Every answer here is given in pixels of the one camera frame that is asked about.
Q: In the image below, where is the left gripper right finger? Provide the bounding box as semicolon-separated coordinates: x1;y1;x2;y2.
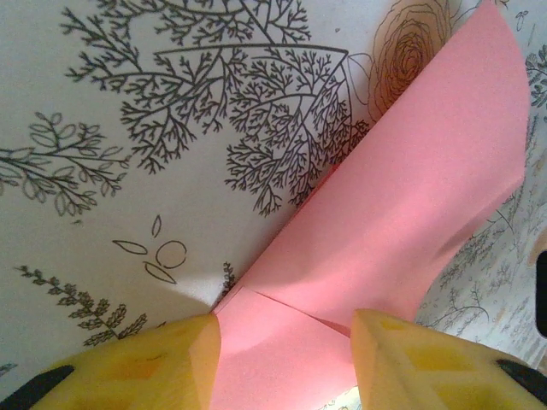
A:
350;307;547;410

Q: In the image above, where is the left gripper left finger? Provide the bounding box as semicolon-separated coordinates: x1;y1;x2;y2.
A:
0;313;223;410

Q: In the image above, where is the pink square paper sheet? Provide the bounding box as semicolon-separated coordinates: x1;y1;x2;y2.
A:
211;0;531;410

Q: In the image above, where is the floral patterned table cover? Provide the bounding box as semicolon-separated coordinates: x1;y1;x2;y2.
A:
0;0;547;410

